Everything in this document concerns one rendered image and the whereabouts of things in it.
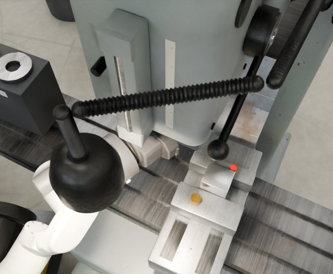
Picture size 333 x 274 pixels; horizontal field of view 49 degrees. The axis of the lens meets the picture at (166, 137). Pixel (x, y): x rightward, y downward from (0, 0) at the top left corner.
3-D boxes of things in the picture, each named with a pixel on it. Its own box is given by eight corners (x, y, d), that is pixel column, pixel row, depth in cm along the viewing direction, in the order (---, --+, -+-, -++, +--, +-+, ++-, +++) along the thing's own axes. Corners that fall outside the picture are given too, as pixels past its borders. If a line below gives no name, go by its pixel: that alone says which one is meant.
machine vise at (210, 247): (210, 296, 80) (216, 287, 71) (148, 267, 83) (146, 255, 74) (257, 164, 97) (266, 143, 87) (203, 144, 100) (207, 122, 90)
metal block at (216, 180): (223, 202, 82) (227, 192, 77) (198, 192, 83) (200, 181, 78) (230, 182, 85) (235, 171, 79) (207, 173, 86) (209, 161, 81)
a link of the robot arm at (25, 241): (109, 200, 60) (66, 267, 61) (81, 172, 66) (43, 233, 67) (79, 194, 55) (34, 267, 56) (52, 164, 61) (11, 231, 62)
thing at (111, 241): (184, 320, 95) (186, 315, 85) (73, 257, 104) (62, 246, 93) (251, 166, 119) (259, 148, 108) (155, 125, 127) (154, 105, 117)
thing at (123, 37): (141, 148, 54) (129, 42, 36) (118, 137, 55) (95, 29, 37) (154, 128, 56) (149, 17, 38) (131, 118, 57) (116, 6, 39)
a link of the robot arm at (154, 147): (180, 136, 62) (125, 179, 58) (178, 163, 70) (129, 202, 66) (133, 93, 67) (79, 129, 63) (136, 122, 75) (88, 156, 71)
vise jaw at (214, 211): (233, 237, 80) (236, 231, 76) (169, 210, 83) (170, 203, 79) (241, 212, 82) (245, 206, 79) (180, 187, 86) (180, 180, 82)
